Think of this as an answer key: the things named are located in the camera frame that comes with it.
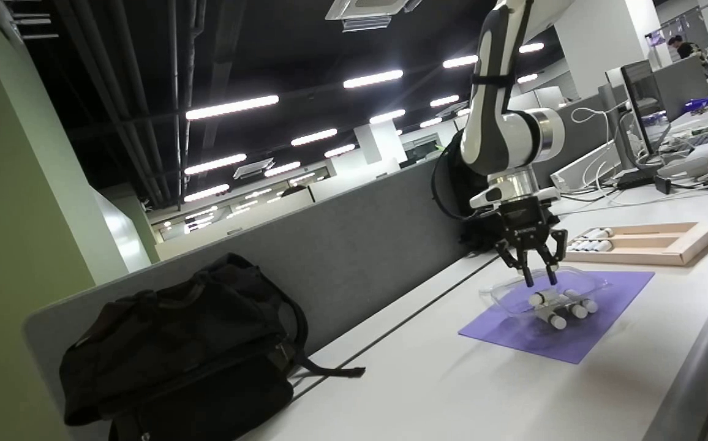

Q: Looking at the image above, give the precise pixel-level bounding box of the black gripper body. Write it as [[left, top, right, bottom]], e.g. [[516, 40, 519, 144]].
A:
[[495, 196, 559, 251]]

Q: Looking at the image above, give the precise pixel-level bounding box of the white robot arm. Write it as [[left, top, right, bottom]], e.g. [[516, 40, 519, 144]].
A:
[[432, 0, 569, 286]]

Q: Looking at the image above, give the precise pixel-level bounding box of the wooden tray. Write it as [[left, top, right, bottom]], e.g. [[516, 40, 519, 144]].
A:
[[566, 221, 708, 268]]

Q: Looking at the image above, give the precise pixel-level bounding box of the purple paper mat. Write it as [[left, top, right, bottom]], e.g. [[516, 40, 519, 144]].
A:
[[460, 269, 652, 365]]

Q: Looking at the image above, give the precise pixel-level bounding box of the black backpack far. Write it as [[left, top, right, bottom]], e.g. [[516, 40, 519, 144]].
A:
[[446, 122, 533, 254]]

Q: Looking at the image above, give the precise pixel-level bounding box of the black backpack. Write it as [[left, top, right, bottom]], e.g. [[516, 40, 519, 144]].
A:
[[57, 251, 368, 441], [446, 122, 533, 254]]

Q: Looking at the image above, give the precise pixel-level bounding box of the grey desk divider panel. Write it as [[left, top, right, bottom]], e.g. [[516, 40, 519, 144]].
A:
[[24, 158, 482, 441]]

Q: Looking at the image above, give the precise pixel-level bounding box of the black backpack near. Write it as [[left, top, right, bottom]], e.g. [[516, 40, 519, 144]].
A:
[[57, 251, 368, 441]]

